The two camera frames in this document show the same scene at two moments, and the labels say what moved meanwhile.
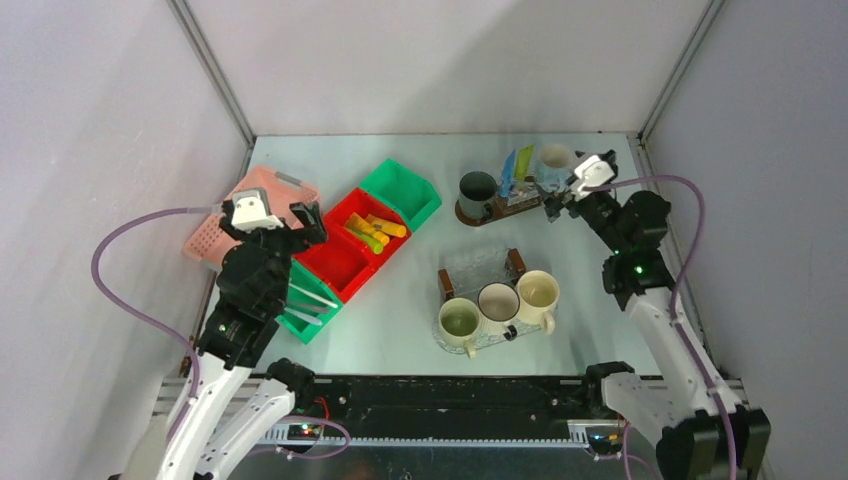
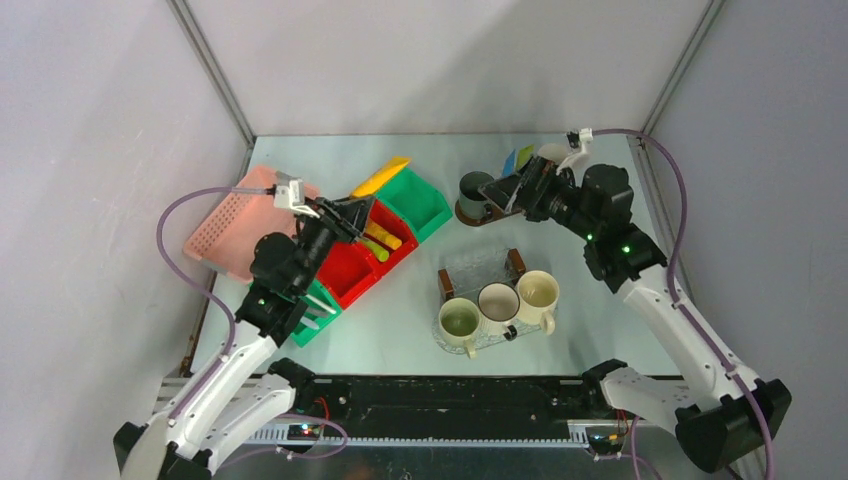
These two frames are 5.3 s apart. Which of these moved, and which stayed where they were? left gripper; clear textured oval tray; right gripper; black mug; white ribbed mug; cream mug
Moved: left gripper; right gripper
Stayed: clear textured oval tray; black mug; white ribbed mug; cream mug
